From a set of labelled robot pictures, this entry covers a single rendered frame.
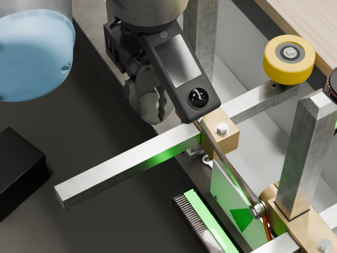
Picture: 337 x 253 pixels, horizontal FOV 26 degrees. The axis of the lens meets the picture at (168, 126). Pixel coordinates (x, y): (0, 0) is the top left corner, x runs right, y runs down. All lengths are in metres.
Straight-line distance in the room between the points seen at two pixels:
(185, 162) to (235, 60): 0.29
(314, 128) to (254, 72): 0.58
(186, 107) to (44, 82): 0.23
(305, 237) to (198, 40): 0.31
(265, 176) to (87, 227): 0.77
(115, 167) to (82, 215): 0.93
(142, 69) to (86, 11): 0.68
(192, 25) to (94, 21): 0.50
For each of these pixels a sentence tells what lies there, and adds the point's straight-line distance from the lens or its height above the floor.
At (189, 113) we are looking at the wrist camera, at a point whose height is 1.12.
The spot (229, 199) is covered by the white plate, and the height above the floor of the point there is 0.76.
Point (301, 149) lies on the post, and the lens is 0.90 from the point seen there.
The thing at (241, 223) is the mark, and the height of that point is 0.73.
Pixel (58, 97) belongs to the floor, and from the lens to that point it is 2.28.
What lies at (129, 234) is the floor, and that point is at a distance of 2.00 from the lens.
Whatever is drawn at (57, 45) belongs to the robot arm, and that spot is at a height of 1.33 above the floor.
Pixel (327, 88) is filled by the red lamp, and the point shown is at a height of 1.11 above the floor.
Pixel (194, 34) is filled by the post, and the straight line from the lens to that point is 1.03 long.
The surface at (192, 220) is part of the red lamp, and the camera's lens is 1.22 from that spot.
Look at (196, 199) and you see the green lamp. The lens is 1.24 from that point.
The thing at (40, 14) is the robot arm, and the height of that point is 1.34.
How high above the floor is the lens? 1.77
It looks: 54 degrees down
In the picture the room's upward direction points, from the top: straight up
